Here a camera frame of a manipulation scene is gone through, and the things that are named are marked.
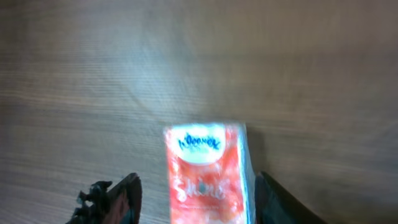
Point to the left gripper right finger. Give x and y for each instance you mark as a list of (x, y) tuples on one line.
[(275, 205)]

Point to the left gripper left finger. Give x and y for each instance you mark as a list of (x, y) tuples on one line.
[(104, 204)]

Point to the red tissue pack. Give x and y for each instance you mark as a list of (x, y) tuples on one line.
[(211, 179)]

